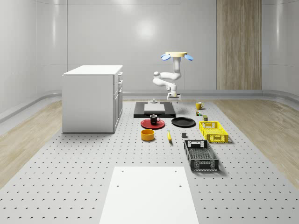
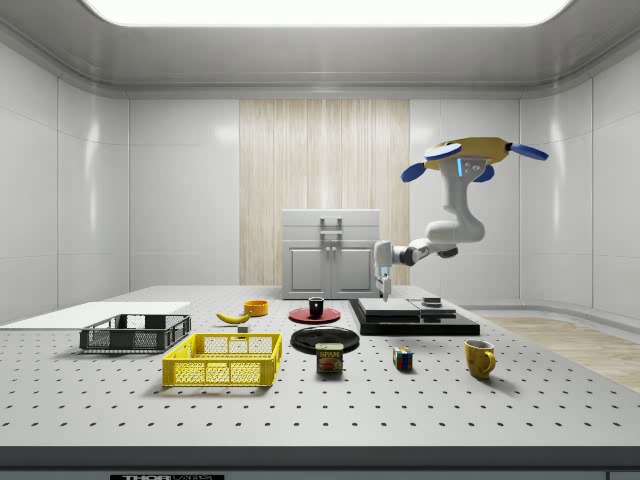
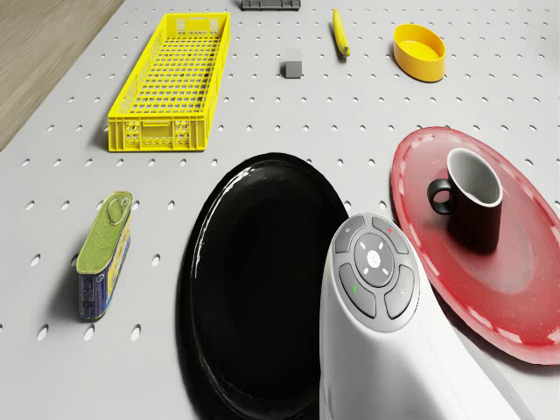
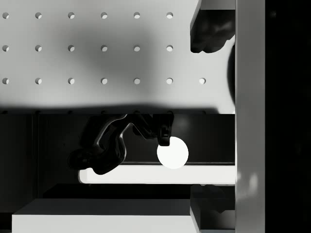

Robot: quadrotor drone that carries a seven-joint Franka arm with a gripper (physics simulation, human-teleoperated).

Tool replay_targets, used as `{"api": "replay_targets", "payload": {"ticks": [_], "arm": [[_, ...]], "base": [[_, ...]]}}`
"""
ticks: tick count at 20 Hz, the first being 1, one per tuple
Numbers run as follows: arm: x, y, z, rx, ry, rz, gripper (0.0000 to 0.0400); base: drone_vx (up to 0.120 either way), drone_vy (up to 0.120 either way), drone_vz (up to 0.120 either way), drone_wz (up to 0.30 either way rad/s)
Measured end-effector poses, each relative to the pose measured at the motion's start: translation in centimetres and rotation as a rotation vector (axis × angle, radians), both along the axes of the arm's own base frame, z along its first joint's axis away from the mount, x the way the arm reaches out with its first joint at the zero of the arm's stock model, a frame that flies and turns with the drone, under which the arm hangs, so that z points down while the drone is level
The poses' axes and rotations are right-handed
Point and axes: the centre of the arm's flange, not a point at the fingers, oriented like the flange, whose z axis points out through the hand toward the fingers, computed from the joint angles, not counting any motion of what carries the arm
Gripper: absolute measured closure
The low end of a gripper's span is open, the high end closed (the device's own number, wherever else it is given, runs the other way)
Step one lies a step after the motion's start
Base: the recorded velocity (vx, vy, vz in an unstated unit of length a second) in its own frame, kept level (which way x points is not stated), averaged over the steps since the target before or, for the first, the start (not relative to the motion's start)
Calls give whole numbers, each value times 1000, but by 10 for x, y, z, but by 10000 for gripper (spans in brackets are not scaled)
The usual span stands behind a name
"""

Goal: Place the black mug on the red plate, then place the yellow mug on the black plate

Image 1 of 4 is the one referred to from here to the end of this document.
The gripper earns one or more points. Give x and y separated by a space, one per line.
174 96

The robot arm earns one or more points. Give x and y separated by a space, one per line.
175 66

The yellow mug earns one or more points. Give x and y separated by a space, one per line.
199 106

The black plate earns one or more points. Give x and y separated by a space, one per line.
183 122

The puzzle cube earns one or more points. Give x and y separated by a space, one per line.
198 113

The black mug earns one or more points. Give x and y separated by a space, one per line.
153 119

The flat-sided can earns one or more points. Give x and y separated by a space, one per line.
205 118

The red plate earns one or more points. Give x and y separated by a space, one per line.
146 124

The banana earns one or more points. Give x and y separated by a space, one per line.
169 136

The grey cube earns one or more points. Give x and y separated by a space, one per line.
184 135

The yellow bowl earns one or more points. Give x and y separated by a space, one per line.
147 135

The yellow basket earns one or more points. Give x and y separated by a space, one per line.
213 134

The dark grey basket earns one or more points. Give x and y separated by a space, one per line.
201 154

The white cabinet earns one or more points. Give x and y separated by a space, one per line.
88 100

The white board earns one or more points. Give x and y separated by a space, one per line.
149 196

